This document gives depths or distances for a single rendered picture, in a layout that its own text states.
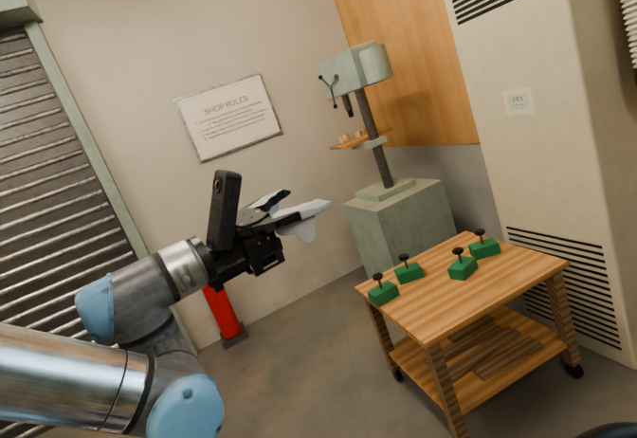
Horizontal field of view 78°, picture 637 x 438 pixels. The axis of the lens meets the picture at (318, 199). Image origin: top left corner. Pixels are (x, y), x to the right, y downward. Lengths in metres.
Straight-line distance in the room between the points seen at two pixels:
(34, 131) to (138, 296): 2.43
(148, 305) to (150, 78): 2.44
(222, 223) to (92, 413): 0.26
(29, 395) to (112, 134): 2.52
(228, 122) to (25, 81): 1.20
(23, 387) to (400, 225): 2.05
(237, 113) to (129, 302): 2.43
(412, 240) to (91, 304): 2.01
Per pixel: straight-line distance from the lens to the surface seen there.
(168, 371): 0.47
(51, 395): 0.45
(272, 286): 3.11
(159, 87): 2.90
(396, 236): 2.31
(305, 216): 0.58
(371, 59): 2.12
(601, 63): 1.65
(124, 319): 0.56
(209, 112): 2.88
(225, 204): 0.56
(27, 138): 2.94
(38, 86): 2.95
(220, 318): 2.94
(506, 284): 1.63
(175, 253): 0.57
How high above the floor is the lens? 1.37
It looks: 13 degrees down
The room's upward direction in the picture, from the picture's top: 20 degrees counter-clockwise
